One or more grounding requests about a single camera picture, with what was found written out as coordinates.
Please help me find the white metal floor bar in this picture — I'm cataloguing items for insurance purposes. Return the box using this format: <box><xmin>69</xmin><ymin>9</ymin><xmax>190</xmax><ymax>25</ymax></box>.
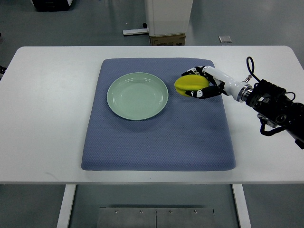
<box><xmin>123</xmin><ymin>28</ymin><xmax>148</xmax><ymax>36</ymax></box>

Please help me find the blue textured mat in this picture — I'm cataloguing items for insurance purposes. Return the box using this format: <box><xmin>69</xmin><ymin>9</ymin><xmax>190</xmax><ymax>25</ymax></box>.
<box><xmin>81</xmin><ymin>58</ymin><xmax>236</xmax><ymax>171</ymax></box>

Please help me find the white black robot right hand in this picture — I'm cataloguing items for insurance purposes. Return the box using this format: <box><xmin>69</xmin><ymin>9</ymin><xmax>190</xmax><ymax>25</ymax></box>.
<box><xmin>181</xmin><ymin>66</ymin><xmax>251</xmax><ymax>102</ymax></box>

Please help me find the white pedestal cabinet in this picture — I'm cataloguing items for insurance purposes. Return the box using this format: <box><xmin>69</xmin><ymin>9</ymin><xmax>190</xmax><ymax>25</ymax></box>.
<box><xmin>144</xmin><ymin>0</ymin><xmax>193</xmax><ymax>37</ymax></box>

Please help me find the yellow starfruit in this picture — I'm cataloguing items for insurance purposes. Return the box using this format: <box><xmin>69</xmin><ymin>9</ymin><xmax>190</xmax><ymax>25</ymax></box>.
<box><xmin>174</xmin><ymin>75</ymin><xmax>209</xmax><ymax>98</ymax></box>

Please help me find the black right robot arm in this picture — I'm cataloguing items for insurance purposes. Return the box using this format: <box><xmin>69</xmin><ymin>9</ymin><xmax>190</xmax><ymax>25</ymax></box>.
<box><xmin>241</xmin><ymin>57</ymin><xmax>304</xmax><ymax>149</ymax></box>

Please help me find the white right table leg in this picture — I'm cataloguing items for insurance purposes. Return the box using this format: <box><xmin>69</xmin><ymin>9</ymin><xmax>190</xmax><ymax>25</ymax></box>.
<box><xmin>232</xmin><ymin>184</ymin><xmax>251</xmax><ymax>228</ymax></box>

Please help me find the small grey floor plate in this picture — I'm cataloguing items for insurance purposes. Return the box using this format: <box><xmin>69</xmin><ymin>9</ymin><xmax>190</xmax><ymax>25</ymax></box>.
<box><xmin>218</xmin><ymin>36</ymin><xmax>232</xmax><ymax>44</ymax></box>

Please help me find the black object at left edge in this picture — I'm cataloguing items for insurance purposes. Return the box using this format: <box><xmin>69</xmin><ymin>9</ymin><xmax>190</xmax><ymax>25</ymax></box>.
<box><xmin>0</xmin><ymin>66</ymin><xmax>7</xmax><ymax>75</ymax></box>

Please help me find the light green plate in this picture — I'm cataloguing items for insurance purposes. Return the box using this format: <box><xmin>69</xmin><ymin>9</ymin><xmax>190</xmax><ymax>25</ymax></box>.
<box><xmin>107</xmin><ymin>72</ymin><xmax>169</xmax><ymax>121</ymax></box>

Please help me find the white table leg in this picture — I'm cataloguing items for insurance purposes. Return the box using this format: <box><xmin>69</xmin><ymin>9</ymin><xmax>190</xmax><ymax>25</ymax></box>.
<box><xmin>232</xmin><ymin>184</ymin><xmax>251</xmax><ymax>228</ymax></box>
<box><xmin>57</xmin><ymin>184</ymin><xmax>76</xmax><ymax>228</ymax></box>

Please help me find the grey metal base plate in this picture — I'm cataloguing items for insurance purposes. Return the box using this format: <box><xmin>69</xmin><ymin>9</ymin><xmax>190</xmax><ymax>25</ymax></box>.
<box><xmin>97</xmin><ymin>208</ymin><xmax>216</xmax><ymax>228</ymax></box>

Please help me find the white left table leg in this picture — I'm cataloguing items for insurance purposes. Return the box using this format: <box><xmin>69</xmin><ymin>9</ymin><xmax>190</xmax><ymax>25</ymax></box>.
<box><xmin>57</xmin><ymin>184</ymin><xmax>76</xmax><ymax>228</ymax></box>

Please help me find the brown cardboard box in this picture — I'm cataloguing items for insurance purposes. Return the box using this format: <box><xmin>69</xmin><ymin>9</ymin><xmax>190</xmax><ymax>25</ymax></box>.
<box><xmin>149</xmin><ymin>34</ymin><xmax>186</xmax><ymax>46</ymax></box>

